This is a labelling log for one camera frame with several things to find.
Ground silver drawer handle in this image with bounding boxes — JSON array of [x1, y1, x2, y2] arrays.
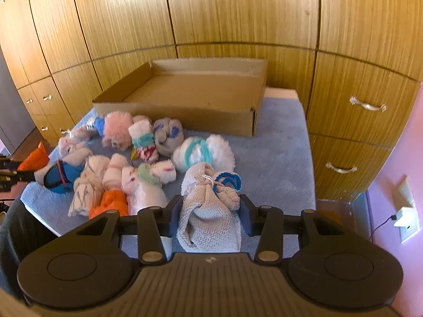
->
[[325, 162, 358, 175], [349, 96, 387, 112]]

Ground upper silver drawer handle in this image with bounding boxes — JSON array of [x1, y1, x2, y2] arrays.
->
[[349, 96, 387, 112]]

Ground blue towel mat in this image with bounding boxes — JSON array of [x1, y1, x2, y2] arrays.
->
[[20, 96, 318, 260]]

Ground pink fluffy blue sock bundle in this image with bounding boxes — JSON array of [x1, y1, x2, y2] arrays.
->
[[93, 111, 133, 151]]

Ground white green-band spotted sock bundle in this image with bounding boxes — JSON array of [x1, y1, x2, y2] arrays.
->
[[121, 160, 176, 215]]

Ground orange sock bundle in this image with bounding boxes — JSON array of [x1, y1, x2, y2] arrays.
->
[[17, 142, 49, 171], [89, 190, 129, 219]]

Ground grey purple sock bundle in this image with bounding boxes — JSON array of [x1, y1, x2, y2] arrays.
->
[[153, 117, 184, 157]]

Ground lower silver drawer handle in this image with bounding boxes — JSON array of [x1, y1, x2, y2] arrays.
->
[[325, 162, 358, 175]]

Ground blue grey sock bundle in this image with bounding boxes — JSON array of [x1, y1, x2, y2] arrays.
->
[[34, 147, 93, 194]]

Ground white leaf-print sock bundle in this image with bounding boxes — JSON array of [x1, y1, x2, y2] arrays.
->
[[75, 117, 98, 138]]

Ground white teal red sock bundle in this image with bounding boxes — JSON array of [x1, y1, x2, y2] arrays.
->
[[128, 118, 159, 163]]

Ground pale pink white sock bundle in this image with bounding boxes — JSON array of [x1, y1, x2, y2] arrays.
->
[[58, 127, 91, 157]]

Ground white pink-band sock bundle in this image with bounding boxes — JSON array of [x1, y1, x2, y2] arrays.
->
[[102, 153, 128, 190]]

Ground white zigzag sock bundle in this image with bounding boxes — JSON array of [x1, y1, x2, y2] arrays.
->
[[67, 155, 110, 217]]

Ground white teal fluffy sock bundle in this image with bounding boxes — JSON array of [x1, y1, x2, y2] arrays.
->
[[171, 134, 236, 173]]

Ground white wall outlet charger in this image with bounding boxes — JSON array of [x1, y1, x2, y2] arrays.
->
[[393, 176, 421, 243]]

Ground cardboard box tray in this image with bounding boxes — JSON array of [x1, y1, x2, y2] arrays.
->
[[93, 57, 268, 137]]

